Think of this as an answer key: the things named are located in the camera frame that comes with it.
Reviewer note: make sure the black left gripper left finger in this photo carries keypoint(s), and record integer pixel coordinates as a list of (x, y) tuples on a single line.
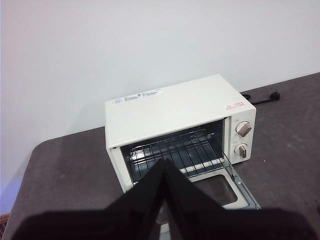
[(112, 222)]

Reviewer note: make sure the white Toshiba toaster oven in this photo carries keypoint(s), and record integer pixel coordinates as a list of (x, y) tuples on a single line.
[(175, 107)]

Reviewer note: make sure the beige oven knob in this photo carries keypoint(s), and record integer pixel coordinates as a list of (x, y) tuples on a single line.
[(243, 129), (241, 150)]

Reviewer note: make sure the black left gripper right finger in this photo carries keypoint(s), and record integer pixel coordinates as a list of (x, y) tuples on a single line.
[(225, 225)]

